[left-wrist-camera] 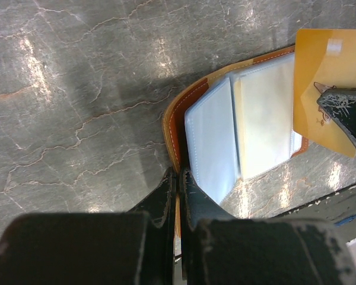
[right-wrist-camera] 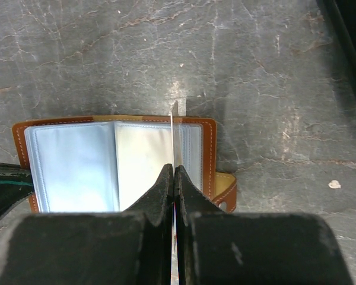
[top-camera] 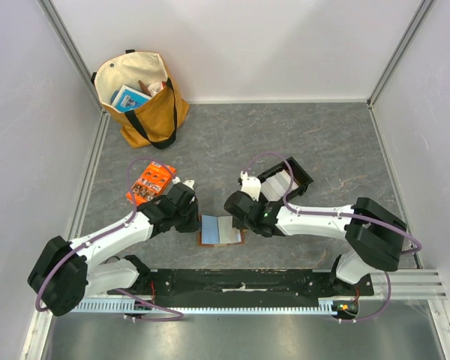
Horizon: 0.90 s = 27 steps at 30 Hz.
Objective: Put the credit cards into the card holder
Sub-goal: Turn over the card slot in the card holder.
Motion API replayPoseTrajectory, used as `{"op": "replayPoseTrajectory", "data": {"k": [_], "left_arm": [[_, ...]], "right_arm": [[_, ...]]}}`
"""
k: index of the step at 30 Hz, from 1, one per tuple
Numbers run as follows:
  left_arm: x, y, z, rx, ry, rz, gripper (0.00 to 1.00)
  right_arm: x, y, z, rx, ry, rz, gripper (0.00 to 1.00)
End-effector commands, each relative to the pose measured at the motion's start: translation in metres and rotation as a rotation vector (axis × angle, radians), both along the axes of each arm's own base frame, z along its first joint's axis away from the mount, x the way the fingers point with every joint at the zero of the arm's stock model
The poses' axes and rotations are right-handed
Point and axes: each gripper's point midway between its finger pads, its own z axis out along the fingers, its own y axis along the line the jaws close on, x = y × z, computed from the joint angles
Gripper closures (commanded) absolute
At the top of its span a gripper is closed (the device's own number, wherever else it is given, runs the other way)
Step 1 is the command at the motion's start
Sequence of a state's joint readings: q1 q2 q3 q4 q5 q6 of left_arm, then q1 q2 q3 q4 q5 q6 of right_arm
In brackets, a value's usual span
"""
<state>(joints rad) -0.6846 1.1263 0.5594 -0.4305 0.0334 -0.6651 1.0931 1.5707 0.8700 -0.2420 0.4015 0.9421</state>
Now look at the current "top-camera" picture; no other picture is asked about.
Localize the brown leather card holder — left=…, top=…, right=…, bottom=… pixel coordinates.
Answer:
left=198, top=216, right=245, bottom=248

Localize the black card box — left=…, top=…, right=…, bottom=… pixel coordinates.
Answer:
left=257, top=157, right=314, bottom=202

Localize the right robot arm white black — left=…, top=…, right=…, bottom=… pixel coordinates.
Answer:
left=224, top=190, right=407, bottom=296

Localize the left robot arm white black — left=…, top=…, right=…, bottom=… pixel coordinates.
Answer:
left=27, top=180, right=200, bottom=317

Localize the white card stack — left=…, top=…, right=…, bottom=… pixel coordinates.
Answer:
left=261, top=169, right=291, bottom=201

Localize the blue card in holder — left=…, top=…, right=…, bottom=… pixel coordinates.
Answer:
left=200, top=215, right=220, bottom=245

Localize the orange booklet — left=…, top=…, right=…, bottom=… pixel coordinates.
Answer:
left=126, top=161, right=176, bottom=206

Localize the blue book in bag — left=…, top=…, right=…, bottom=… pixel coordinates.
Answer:
left=111, top=85, right=151, bottom=113

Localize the brown item in bag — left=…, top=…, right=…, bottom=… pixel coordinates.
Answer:
left=138, top=80, right=151, bottom=97

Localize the mustard canvas tote bag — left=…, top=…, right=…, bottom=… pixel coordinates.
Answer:
left=91, top=49, right=189, bottom=149

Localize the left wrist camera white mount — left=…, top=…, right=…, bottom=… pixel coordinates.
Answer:
left=172, top=176, right=195, bottom=191

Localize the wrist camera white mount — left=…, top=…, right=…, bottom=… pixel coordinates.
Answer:
left=172, top=176, right=195, bottom=191
left=239, top=171, right=262, bottom=201

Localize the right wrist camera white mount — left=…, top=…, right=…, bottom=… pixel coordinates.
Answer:
left=239, top=171, right=262, bottom=201

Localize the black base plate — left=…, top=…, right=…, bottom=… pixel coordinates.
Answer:
left=127, top=268, right=374, bottom=308

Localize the slotted cable duct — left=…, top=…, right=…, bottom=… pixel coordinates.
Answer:
left=74, top=298, right=341, bottom=314

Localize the aluminium frame rail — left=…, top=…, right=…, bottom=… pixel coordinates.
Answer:
left=37, top=267, right=448, bottom=299

